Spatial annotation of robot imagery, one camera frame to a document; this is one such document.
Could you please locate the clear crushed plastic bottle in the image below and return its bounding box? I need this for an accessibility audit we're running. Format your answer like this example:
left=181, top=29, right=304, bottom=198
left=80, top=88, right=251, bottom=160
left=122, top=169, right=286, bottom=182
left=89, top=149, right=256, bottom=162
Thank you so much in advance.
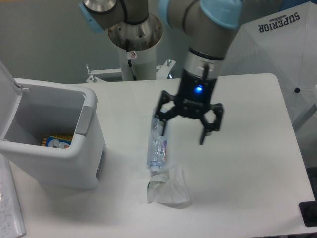
left=146, top=108, right=167, bottom=174

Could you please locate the white push-lid trash can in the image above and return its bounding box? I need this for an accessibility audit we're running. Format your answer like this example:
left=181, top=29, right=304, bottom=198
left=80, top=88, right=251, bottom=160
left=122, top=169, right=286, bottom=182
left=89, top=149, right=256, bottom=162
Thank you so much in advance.
left=0, top=65, right=105, bottom=189

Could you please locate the crumpled white plastic bag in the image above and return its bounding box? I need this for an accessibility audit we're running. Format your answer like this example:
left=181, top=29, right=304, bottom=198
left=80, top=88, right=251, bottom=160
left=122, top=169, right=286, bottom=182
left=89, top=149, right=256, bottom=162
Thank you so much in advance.
left=147, top=165, right=191, bottom=206

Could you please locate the colourful snack package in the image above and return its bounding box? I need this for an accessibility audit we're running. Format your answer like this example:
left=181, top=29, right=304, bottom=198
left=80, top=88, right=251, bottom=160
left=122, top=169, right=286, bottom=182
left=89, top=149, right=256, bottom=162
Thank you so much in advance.
left=42, top=135, right=73, bottom=149

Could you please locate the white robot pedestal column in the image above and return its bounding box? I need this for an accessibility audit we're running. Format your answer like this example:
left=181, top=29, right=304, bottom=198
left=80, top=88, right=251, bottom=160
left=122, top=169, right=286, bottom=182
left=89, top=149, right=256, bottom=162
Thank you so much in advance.
left=108, top=13, right=163, bottom=81

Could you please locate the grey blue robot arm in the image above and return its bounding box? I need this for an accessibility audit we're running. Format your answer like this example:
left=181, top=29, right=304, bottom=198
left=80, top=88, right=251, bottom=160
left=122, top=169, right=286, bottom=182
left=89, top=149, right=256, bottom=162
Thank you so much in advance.
left=79, top=0, right=283, bottom=138

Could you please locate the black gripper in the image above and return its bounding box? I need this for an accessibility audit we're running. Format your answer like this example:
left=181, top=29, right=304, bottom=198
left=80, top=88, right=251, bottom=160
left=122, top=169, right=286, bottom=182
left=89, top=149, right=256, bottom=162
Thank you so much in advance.
left=155, top=68, right=225, bottom=146

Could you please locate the black device at edge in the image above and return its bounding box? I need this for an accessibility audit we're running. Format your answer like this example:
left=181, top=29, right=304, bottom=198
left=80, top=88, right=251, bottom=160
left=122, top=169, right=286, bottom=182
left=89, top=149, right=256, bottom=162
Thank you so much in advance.
left=299, top=201, right=317, bottom=227

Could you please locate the white metal mounting bracket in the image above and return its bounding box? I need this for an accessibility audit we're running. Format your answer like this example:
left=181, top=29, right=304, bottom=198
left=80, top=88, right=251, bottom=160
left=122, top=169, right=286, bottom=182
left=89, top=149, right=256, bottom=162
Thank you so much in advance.
left=86, top=59, right=176, bottom=83

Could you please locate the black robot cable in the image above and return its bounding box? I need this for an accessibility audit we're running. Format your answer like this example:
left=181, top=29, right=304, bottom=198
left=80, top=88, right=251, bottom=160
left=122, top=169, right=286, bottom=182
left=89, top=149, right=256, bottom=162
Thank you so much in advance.
left=125, top=39, right=138, bottom=81

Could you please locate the white superior umbrella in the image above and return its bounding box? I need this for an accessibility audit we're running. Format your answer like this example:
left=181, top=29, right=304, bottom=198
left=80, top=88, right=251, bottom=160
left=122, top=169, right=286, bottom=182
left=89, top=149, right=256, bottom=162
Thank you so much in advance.
left=220, top=2, right=317, bottom=121

